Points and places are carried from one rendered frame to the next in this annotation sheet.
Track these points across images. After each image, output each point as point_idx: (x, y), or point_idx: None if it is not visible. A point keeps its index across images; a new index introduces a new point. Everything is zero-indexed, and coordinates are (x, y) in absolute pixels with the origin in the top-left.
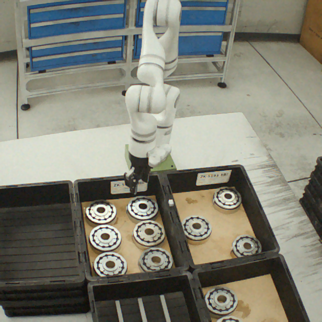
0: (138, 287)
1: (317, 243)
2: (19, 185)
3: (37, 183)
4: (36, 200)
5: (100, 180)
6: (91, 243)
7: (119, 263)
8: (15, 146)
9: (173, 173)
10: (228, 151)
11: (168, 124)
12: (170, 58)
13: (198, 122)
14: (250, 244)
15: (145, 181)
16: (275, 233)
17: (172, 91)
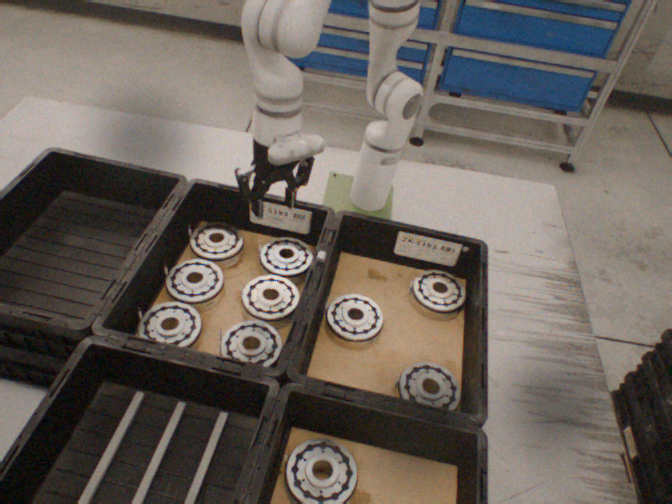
0: (180, 377)
1: (613, 459)
2: (98, 159)
3: (130, 164)
4: (127, 196)
5: (232, 189)
6: (166, 281)
7: (188, 327)
8: (173, 130)
9: (356, 216)
10: (497, 234)
11: (389, 146)
12: (396, 0)
13: (470, 180)
14: (438, 385)
15: (288, 205)
16: (523, 398)
17: (405, 85)
